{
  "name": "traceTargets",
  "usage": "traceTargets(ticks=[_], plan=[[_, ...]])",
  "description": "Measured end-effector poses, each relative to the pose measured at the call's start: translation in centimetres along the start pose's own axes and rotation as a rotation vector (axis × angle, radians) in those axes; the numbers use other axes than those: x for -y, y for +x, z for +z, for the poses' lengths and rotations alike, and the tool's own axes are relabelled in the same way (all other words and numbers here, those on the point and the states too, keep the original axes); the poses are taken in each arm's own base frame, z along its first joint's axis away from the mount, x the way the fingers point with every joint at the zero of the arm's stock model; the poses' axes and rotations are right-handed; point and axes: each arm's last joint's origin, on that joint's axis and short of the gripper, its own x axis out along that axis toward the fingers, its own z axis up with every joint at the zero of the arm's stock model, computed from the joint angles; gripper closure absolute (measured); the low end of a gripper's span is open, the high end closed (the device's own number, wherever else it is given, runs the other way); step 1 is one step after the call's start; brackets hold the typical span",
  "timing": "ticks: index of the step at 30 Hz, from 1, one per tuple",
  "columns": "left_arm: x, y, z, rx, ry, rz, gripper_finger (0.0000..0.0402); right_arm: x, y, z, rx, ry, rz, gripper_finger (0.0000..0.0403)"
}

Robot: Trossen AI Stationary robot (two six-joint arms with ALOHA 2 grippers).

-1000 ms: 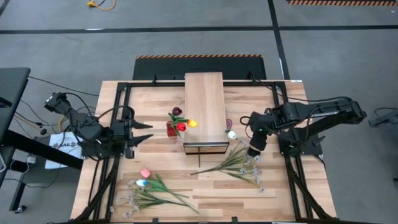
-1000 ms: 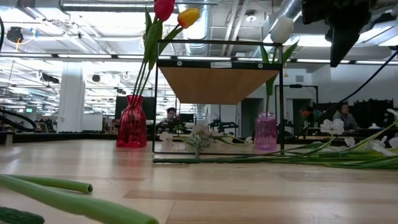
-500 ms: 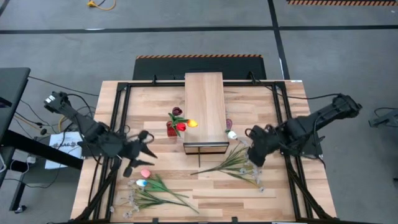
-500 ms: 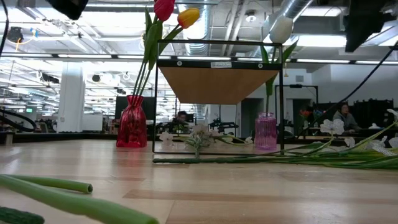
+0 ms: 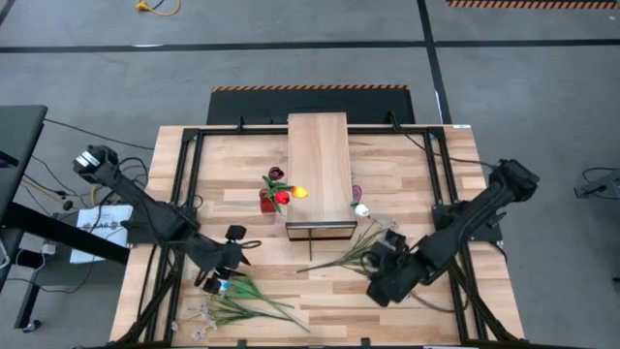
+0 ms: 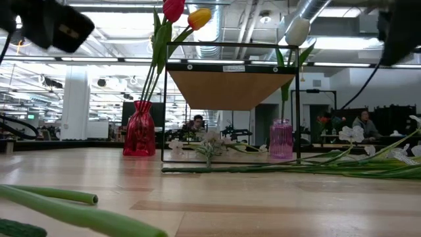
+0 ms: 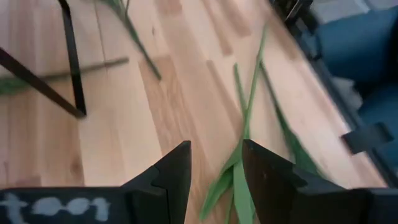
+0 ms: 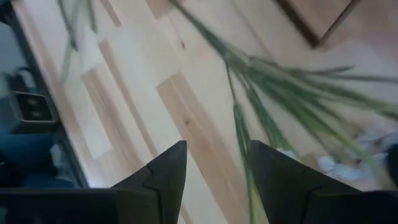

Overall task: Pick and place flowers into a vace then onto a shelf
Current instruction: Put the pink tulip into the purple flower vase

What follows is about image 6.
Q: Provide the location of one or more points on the red artificial tulip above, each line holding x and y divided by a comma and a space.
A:
173, 10

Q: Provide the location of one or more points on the orange yellow artificial tulip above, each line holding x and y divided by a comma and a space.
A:
199, 19

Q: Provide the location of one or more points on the pink ribbed glass vase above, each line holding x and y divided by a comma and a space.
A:
281, 140

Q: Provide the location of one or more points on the background black robot arm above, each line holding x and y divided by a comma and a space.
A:
235, 133

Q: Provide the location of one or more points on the long light strip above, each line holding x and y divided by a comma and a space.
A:
89, 59

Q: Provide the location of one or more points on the round black ceiling speaker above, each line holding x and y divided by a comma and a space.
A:
102, 83

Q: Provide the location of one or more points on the white building column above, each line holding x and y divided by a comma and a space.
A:
75, 105

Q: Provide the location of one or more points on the black cabinets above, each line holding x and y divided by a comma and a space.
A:
394, 118

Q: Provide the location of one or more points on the person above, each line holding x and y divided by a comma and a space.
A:
198, 121
365, 126

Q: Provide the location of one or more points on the small white object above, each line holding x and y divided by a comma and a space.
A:
396, 134

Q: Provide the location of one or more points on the red glass vase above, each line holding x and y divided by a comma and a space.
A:
139, 131

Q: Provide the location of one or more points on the black monitor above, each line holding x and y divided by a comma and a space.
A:
159, 113

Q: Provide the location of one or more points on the black metal rack frame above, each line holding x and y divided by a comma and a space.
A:
312, 91

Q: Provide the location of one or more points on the black aluminium table frame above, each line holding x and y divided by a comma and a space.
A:
82, 145

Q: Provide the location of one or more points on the silver ribbed air duct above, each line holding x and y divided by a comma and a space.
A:
210, 46

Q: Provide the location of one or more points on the wooden shelf with black frame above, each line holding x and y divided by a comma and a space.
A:
230, 89

